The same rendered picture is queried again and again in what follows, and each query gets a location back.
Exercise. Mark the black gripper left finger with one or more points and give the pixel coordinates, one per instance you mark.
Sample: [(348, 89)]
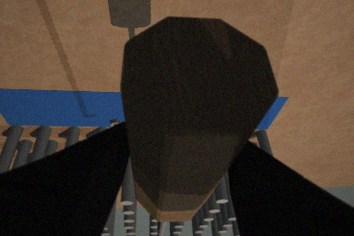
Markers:
[(68, 193)]

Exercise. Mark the blue flat strip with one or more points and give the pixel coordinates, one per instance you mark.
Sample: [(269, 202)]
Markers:
[(24, 107)]

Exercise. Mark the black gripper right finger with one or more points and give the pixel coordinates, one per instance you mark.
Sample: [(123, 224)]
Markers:
[(271, 199)]

